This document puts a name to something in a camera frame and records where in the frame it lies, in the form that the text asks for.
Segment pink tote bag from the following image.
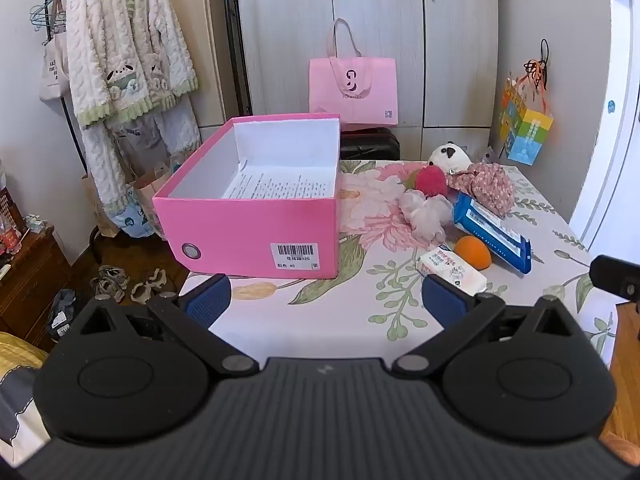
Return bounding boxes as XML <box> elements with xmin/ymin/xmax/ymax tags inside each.
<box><xmin>308</xmin><ymin>18</ymin><xmax>399</xmax><ymax>127</ymax></box>

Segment colourful gift bag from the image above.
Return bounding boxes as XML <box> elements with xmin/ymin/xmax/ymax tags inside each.
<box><xmin>500</xmin><ymin>57</ymin><xmax>555</xmax><ymax>166</ymax></box>

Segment white canvas tote bag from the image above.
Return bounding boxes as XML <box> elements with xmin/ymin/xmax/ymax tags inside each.
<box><xmin>39</xmin><ymin>35</ymin><xmax>71</xmax><ymax>106</ymax></box>

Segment grey shoe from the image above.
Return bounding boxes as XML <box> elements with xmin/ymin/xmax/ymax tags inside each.
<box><xmin>47</xmin><ymin>287</ymin><xmax>87</xmax><ymax>342</ymax></box>

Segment beige cabinet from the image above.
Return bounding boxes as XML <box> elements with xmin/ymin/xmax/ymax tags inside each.
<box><xmin>192</xmin><ymin>0</ymin><xmax>240</xmax><ymax>131</ymax></box>

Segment cream fuzzy pajama jacket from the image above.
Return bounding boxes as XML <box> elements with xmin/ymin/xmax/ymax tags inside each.
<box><xmin>65</xmin><ymin>0</ymin><xmax>200</xmax><ymax>128</ymax></box>

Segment teal wire hangers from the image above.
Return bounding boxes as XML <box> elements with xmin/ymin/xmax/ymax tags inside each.
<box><xmin>29</xmin><ymin>2</ymin><xmax>67</xmax><ymax>35</ymax></box>

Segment orange makeup sponge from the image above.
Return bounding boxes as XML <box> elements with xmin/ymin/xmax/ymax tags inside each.
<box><xmin>454</xmin><ymin>235</ymin><xmax>493</xmax><ymax>267</ymax></box>

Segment printed paper sheet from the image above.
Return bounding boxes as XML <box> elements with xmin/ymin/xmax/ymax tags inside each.
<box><xmin>220</xmin><ymin>169</ymin><xmax>337</xmax><ymax>200</ymax></box>

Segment pink floral cloth pouch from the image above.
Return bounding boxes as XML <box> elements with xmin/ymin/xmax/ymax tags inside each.
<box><xmin>447</xmin><ymin>161</ymin><xmax>517</xmax><ymax>218</ymax></box>

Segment pink cardboard box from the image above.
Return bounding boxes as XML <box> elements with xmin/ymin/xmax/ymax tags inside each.
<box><xmin>151</xmin><ymin>113</ymin><xmax>342</xmax><ymax>279</ymax></box>

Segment black clothes rack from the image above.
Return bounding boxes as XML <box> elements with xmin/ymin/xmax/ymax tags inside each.
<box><xmin>42</xmin><ymin>0</ymin><xmax>108</xmax><ymax>266</ymax></box>

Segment panda plush toy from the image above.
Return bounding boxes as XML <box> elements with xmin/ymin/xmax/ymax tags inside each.
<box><xmin>426</xmin><ymin>141</ymin><xmax>473</xmax><ymax>173</ymax></box>

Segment blue wet wipes pack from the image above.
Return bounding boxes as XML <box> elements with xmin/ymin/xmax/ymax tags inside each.
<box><xmin>452</xmin><ymin>191</ymin><xmax>533</xmax><ymax>275</ymax></box>

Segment floral tablecloth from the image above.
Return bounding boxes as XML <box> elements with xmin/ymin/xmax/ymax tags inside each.
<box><xmin>177</xmin><ymin>160</ymin><xmax>623</xmax><ymax>368</ymax></box>

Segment cream fuzzy pajama pants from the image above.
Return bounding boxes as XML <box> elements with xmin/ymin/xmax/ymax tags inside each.
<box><xmin>80</xmin><ymin>94</ymin><xmax>202</xmax><ymax>217</ymax></box>

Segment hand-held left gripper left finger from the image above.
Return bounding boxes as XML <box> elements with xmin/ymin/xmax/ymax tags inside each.
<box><xmin>75</xmin><ymin>274</ymin><xmax>258</xmax><ymax>377</ymax></box>

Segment white refrigerator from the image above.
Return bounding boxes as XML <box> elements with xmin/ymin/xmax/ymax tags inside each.
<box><xmin>570</xmin><ymin>0</ymin><xmax>640</xmax><ymax>266</ymax></box>

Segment lilac fluffy scrunchie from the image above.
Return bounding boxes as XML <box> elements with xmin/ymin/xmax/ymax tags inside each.
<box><xmin>412</xmin><ymin>196</ymin><xmax>455</xmax><ymax>242</ymax></box>

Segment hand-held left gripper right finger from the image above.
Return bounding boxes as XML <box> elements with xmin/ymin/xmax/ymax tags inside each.
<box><xmin>392</xmin><ymin>274</ymin><xmax>576</xmax><ymax>377</ymax></box>

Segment white tissue pack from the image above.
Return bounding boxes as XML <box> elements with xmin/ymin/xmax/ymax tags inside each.
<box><xmin>416</xmin><ymin>247</ymin><xmax>488</xmax><ymax>297</ymax></box>

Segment red label bottle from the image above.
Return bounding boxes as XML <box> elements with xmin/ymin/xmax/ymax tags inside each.
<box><xmin>0</xmin><ymin>160</ymin><xmax>24</xmax><ymax>256</ymax></box>

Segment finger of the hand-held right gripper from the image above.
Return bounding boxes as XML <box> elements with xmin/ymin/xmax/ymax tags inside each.
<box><xmin>589</xmin><ymin>255</ymin><xmax>640</xmax><ymax>303</ymax></box>

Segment grey wardrobe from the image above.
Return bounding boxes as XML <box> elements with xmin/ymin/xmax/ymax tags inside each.
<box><xmin>232</xmin><ymin>0</ymin><xmax>501</xmax><ymax>131</ymax></box>

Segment wooden cabinet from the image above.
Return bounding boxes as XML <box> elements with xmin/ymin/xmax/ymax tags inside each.
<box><xmin>0</xmin><ymin>225</ymin><xmax>76</xmax><ymax>353</ymax></box>

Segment red plush strawberry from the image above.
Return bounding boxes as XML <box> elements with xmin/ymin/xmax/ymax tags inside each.
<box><xmin>405</xmin><ymin>165</ymin><xmax>449</xmax><ymax>198</ymax></box>

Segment black suitcase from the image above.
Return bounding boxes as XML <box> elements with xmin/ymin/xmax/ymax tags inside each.
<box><xmin>339</xmin><ymin>127</ymin><xmax>402</xmax><ymax>162</ymax></box>

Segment yellow bed quilt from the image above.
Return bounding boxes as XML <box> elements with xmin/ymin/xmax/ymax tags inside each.
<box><xmin>0</xmin><ymin>330</ymin><xmax>49</xmax><ymax>466</ymax></box>

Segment beige sandal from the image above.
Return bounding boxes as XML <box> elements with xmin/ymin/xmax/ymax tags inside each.
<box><xmin>90</xmin><ymin>265</ymin><xmax>131</xmax><ymax>303</ymax></box>
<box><xmin>131</xmin><ymin>268</ymin><xmax>169</xmax><ymax>306</ymax></box>

